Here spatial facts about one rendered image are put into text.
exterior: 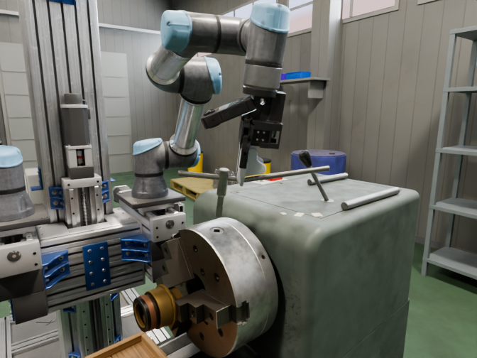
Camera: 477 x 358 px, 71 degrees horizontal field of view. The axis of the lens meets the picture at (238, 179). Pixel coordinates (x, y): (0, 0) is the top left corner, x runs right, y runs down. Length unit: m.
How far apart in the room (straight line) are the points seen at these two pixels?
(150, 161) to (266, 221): 0.67
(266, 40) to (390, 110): 3.84
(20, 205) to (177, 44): 0.82
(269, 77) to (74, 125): 0.90
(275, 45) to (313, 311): 0.58
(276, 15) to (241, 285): 0.53
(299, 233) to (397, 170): 3.69
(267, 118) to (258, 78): 0.09
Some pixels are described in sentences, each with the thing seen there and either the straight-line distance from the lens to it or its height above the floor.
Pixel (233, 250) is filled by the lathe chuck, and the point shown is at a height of 1.21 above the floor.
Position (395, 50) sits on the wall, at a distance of 4.50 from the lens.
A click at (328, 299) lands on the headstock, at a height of 1.07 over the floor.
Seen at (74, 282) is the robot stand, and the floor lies 0.89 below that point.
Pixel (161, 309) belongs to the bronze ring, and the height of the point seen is 1.10.
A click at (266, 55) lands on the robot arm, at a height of 1.61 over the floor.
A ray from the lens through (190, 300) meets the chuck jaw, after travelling 0.79.
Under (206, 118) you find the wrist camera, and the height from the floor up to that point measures 1.50.
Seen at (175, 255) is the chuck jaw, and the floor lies 1.17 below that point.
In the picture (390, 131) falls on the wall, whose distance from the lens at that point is 4.44.
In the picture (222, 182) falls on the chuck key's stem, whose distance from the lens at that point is 0.74.
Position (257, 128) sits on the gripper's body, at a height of 1.48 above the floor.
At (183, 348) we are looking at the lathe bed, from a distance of 1.05.
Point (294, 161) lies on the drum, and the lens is 4.08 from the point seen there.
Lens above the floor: 1.51
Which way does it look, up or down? 12 degrees down
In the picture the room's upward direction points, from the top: straight up
